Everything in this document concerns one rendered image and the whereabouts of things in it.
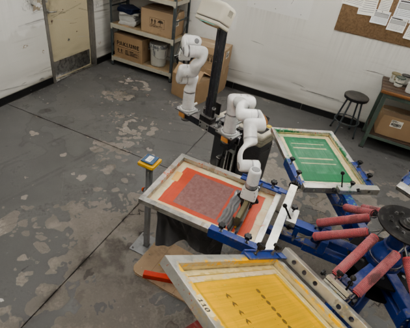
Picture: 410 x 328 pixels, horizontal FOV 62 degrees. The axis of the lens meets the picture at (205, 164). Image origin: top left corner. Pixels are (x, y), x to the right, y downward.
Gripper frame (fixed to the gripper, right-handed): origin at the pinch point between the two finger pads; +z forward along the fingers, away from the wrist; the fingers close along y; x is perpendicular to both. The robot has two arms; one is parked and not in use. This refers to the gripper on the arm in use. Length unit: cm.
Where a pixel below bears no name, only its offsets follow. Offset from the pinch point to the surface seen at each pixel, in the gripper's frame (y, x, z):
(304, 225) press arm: -37.4, 0.4, -2.6
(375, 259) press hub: -78, 7, -4
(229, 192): 14.8, -11.2, 6.0
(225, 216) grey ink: 8.8, 11.2, 5.5
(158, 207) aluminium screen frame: 47, 29, 3
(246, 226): -5.4, 11.5, 6.0
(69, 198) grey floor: 174, -23, 102
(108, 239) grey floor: 111, 0, 102
